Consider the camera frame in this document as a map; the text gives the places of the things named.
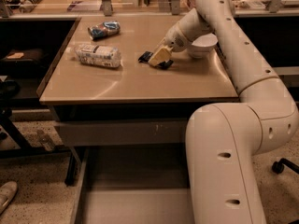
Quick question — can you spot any white ceramic bowl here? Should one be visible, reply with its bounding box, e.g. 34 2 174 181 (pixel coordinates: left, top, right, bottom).
187 33 218 59

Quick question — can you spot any white shoe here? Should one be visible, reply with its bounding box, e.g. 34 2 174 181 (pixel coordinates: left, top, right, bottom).
0 181 18 214

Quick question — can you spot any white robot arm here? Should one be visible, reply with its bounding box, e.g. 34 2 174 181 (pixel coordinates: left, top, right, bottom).
149 0 298 224

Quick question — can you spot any closed grey top drawer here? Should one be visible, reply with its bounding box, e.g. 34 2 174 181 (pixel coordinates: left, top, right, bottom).
54 119 187 147

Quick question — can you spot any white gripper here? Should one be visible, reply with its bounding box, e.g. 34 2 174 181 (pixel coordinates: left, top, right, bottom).
149 24 190 66

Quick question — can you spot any dark blue rxbar wrapper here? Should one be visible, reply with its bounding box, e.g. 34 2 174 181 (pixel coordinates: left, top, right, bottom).
138 51 173 70

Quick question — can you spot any black office chair base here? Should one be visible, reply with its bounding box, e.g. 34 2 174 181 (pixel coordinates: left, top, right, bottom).
272 158 299 174

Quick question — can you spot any open grey middle drawer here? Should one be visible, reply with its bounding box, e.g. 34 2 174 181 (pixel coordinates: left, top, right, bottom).
70 144 194 224

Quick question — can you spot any crushed blue soda can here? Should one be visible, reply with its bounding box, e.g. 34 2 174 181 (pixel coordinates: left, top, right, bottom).
88 21 121 40

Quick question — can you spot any grey drawer cabinet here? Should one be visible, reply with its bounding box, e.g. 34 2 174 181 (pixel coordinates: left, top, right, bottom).
36 14 242 224

